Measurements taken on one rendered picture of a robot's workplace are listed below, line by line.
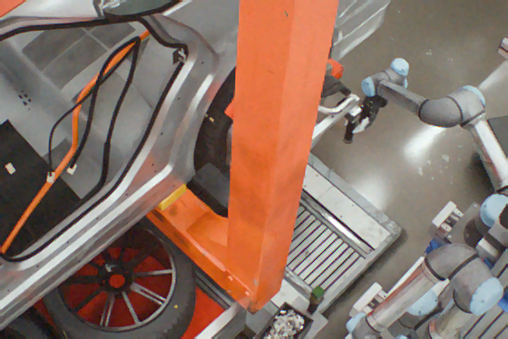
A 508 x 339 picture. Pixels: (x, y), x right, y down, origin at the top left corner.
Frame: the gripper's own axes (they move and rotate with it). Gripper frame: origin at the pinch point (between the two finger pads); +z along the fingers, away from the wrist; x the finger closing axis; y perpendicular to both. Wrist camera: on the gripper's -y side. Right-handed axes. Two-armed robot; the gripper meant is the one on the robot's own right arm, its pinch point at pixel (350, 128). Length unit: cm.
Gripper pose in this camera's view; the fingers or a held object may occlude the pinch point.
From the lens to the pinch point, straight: 312.5
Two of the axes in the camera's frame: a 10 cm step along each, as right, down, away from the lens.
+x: 7.2, 6.0, -3.5
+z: -6.9, 5.9, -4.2
